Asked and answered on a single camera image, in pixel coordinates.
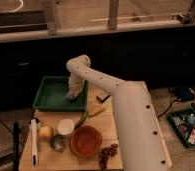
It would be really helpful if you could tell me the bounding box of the brown black eraser block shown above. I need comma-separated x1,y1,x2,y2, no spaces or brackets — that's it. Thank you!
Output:
96,94,110,103

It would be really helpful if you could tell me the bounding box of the wooden folding table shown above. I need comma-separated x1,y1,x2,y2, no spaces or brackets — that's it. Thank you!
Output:
18,80,174,171

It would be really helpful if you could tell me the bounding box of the green bin with clutter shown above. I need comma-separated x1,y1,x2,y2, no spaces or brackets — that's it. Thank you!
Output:
167,103,195,148

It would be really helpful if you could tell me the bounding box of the green chili pepper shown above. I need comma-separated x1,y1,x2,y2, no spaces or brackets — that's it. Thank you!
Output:
74,110,88,129

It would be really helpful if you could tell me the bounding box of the metal cup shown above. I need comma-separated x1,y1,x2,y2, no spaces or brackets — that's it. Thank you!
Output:
50,135,65,152

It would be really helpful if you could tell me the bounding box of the yellow onion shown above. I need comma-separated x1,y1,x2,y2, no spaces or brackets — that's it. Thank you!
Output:
38,126,53,139

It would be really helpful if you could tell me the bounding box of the black pole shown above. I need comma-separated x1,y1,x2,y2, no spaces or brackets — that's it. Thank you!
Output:
13,122,19,171

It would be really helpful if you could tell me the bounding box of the white cup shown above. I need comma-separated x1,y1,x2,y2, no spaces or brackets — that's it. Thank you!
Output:
57,119,75,136

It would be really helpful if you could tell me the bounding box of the blue sponge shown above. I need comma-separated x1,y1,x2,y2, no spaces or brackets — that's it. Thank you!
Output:
65,94,76,101

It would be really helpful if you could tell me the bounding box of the bunch of dark grapes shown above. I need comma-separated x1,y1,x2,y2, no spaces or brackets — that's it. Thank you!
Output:
99,143,119,170

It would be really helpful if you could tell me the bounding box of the orange bowl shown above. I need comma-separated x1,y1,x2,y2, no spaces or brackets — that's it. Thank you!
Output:
70,125,102,158

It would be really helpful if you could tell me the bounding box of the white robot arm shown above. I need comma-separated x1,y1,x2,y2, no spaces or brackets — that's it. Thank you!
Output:
66,55,170,171

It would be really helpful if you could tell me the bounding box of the green plastic tray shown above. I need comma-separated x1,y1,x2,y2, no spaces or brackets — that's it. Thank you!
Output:
33,76,88,112

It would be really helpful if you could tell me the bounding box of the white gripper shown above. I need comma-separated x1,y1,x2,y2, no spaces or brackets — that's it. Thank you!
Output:
67,84,83,99

